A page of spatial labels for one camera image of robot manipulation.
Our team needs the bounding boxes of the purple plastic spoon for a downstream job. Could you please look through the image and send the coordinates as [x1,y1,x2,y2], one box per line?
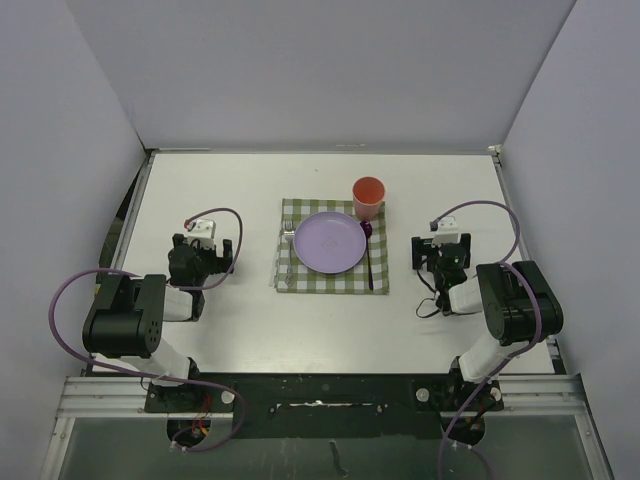
[360,221,374,291]

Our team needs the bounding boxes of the green white checkered cloth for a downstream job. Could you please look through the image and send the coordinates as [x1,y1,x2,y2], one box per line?
[272,199,389,295]

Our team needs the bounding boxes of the silver metal fork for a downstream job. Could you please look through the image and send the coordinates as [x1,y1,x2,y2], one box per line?
[283,219,295,287]

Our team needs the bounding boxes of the orange plastic cup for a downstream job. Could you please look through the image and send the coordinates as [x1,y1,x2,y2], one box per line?
[352,176,386,221]

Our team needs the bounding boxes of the purple plastic plate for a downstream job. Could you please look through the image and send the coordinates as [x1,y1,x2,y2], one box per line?
[293,211,367,274]

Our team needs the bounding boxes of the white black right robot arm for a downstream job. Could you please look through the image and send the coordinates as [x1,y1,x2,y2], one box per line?
[411,233,564,409]

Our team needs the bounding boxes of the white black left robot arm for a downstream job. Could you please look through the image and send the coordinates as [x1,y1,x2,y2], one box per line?
[82,234,234,411]

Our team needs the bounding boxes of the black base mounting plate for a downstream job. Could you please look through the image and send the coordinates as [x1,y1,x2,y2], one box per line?
[144,371,504,445]

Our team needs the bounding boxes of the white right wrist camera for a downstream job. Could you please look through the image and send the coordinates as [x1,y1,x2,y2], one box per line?
[429,216,461,247]

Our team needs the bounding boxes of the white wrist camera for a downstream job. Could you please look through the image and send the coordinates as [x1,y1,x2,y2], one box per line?
[429,216,461,247]
[185,218,216,250]

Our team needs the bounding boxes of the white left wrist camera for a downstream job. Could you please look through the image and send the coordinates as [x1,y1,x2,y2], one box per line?
[185,218,216,250]

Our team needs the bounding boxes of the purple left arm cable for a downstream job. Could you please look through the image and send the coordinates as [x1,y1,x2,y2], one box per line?
[48,207,249,454]

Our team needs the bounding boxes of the aluminium front frame rail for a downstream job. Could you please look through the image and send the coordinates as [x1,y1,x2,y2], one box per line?
[56,374,587,418]

